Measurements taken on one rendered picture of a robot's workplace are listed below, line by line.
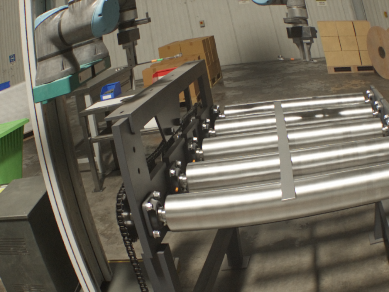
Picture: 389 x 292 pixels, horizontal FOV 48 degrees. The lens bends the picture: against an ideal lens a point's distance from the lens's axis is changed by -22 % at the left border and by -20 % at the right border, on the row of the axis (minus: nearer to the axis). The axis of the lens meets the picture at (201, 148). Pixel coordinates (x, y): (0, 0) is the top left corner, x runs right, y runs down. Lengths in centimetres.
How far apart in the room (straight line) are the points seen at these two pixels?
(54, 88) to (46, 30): 22
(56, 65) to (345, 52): 798
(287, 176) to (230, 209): 19
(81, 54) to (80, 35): 51
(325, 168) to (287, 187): 34
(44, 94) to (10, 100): 695
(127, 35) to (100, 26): 30
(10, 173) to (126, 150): 305
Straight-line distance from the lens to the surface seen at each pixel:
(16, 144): 449
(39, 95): 169
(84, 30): 160
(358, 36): 931
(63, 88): 166
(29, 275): 209
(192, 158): 209
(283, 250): 306
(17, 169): 454
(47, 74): 168
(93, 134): 528
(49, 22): 169
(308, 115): 231
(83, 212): 223
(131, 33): 188
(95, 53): 213
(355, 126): 204
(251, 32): 1207
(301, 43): 205
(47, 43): 169
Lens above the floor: 143
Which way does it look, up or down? 15 degrees down
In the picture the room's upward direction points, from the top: 11 degrees counter-clockwise
